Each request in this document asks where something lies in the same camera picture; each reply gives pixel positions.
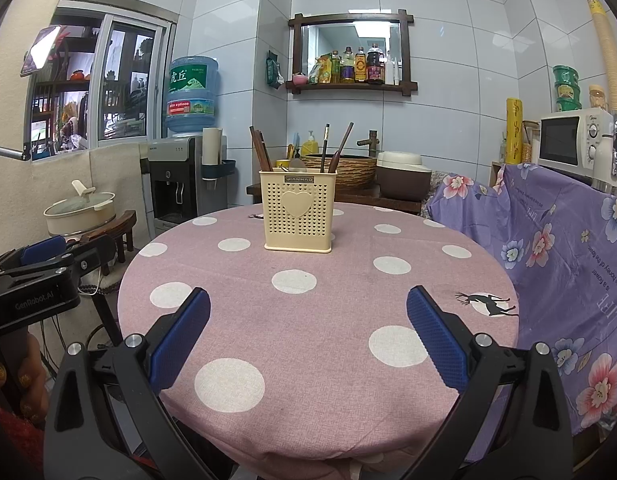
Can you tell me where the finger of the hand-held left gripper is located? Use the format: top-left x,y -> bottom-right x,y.
36,234 -> 118,283
0,236 -> 69,277

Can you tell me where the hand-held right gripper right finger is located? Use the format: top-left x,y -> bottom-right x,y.
403,285 -> 574,480

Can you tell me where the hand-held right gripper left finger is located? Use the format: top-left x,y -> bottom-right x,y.
43,287 -> 212,480

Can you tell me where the cream perforated utensil holder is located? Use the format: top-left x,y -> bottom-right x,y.
259,169 -> 337,253

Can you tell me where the person's left hand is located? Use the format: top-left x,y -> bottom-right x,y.
0,332 -> 52,428

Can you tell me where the dark wooden stool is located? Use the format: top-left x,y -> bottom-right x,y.
81,210 -> 138,267

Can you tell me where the cream pot with lid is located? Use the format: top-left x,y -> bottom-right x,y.
43,180 -> 117,236

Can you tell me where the water dispenser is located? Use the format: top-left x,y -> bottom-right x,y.
141,135 -> 199,239

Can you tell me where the pink polka-dot tablecloth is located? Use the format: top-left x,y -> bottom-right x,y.
117,202 -> 520,466

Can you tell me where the red knit garment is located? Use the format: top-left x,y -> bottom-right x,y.
0,400 -> 45,480

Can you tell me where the purple floral cloth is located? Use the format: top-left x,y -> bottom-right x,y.
423,162 -> 617,461

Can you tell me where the teal cup holder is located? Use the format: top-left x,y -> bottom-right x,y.
201,159 -> 236,181

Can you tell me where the white paper cup tube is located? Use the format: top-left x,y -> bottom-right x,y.
202,127 -> 223,166

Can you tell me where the brown and cream rice cooker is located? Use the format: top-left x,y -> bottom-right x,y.
375,151 -> 433,201

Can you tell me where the sliding window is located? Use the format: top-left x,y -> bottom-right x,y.
28,0 -> 178,162

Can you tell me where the woven basket basin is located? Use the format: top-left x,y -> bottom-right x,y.
301,154 -> 378,188

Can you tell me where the blue water jug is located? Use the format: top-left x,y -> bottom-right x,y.
163,56 -> 220,134

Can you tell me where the mounted phone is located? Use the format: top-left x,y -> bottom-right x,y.
20,25 -> 62,77

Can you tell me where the bamboo faucet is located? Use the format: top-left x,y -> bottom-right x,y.
357,130 -> 380,157

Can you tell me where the yellow wrapped roll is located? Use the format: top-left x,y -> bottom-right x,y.
505,98 -> 524,165

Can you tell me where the white microwave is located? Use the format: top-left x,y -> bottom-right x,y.
538,108 -> 616,173

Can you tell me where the green hanging packet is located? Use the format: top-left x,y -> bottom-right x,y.
266,51 -> 285,88

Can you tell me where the dark soy sauce bottle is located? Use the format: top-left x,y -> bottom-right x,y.
366,43 -> 385,84

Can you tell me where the stack of green noodle cups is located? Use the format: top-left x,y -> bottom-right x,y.
553,65 -> 581,113

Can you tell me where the clear oil bottle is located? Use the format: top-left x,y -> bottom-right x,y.
340,46 -> 356,84

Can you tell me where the tall stack of paper cups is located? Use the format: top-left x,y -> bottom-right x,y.
584,0 -> 617,122

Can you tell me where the white thermos with chrome handle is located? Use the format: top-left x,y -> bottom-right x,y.
593,110 -> 617,194

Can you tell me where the wooden wall shelf with mirror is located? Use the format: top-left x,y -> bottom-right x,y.
287,8 -> 418,97

